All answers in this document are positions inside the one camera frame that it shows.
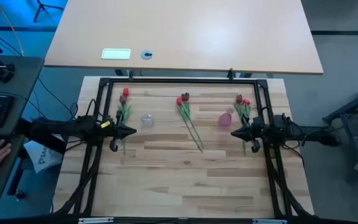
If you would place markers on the white printed bag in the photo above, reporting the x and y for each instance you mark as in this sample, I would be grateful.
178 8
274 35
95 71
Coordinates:
42 158

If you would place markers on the black frame clamp post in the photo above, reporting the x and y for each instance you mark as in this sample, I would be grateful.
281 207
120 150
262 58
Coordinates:
230 74
130 74

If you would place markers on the grey side desk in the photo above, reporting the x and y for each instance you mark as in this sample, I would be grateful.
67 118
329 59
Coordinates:
17 81

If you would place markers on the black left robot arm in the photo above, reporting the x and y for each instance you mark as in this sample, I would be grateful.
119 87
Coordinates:
79 126

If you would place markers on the black desk foot knob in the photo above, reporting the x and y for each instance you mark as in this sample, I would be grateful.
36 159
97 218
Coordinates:
20 194

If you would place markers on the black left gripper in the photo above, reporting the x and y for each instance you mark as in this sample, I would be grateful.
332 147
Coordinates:
114 130

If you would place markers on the dark red artificial tulip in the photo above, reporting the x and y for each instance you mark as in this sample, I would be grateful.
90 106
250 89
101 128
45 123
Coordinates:
239 99
123 99
185 96

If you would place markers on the silver metal bracket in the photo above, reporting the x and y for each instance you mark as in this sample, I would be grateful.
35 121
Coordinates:
95 220
269 221

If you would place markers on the pink glass vase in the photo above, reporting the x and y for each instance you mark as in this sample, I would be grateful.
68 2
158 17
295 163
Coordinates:
225 120

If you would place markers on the black aluminium frame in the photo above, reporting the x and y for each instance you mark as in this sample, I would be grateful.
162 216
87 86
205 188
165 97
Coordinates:
182 81

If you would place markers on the clear glass vase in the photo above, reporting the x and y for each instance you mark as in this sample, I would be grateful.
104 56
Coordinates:
147 120

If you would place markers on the black tripod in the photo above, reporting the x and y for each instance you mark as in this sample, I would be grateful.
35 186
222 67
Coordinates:
40 6

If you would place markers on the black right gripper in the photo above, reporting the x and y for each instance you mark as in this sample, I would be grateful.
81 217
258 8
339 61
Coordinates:
255 130

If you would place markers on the light wooden desk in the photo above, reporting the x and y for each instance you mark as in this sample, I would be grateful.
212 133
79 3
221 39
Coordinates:
197 31

